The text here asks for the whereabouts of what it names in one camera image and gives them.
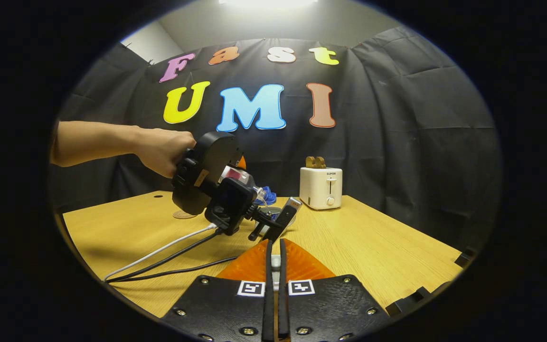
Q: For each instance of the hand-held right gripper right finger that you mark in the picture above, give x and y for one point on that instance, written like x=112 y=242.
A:
x=330 y=308

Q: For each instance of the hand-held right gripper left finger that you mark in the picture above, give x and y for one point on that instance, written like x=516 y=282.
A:
x=226 y=308

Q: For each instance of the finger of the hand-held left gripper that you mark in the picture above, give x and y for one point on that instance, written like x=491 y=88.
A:
x=283 y=221
x=241 y=163

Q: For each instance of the clear pink-label water bottle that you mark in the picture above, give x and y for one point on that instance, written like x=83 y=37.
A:
x=236 y=174

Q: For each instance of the white blue teacup lid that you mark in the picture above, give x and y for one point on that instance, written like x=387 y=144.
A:
x=276 y=262

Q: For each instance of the round tan coaster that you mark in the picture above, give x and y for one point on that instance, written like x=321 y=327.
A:
x=183 y=214

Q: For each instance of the blue folded towel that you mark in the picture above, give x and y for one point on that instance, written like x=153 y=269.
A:
x=268 y=194

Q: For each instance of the white toaster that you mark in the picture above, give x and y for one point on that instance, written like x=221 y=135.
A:
x=318 y=190

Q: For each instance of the black backdrop cloth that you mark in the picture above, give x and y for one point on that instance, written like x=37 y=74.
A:
x=397 y=142

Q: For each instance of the ceiling light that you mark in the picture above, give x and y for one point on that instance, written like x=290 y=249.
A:
x=268 y=3

